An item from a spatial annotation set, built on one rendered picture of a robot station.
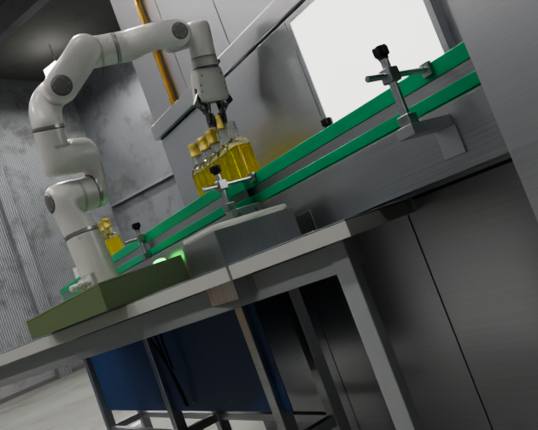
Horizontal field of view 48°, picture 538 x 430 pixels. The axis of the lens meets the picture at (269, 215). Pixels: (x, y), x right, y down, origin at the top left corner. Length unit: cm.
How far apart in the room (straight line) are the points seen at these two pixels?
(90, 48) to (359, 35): 68
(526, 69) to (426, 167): 38
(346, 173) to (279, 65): 51
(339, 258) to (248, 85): 82
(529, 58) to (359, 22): 71
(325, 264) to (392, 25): 57
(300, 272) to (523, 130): 57
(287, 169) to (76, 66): 60
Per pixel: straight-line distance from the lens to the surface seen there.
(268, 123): 181
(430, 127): 109
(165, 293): 142
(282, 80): 173
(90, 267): 167
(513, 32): 88
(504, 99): 89
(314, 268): 123
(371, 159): 128
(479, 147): 112
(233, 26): 194
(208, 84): 178
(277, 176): 156
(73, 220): 168
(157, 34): 172
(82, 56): 165
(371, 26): 149
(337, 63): 157
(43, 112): 172
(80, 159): 172
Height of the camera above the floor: 72
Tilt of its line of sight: 4 degrees up
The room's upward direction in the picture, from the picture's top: 21 degrees counter-clockwise
